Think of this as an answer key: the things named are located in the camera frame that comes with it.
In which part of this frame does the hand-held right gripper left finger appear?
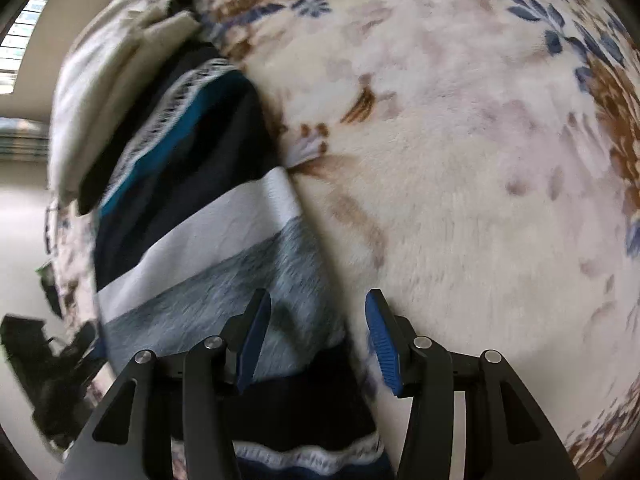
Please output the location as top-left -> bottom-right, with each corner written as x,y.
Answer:
56,287 -> 273,480

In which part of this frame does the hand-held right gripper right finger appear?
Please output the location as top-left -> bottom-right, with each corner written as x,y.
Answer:
364,288 -> 582,480

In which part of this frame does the striped knit sweater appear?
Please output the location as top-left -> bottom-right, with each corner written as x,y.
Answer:
77,42 -> 397,480

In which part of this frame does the floral blanket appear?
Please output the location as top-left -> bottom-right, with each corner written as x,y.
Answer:
44,0 -> 640,480

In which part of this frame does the folded cream cloth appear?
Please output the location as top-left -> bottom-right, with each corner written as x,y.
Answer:
49,0 -> 202,207

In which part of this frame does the barred window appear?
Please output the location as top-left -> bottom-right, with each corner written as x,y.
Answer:
0,0 -> 57,97

